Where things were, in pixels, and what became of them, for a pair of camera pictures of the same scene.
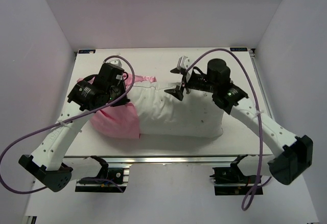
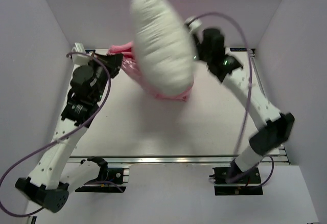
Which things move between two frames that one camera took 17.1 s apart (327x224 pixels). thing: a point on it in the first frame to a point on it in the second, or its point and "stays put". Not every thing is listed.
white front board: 173,194 stays put
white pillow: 162,114 to 164,43
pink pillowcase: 121,120 to 125,51
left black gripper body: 117,91 to 113,69
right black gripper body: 199,82 to 201,54
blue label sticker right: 238,49 stays put
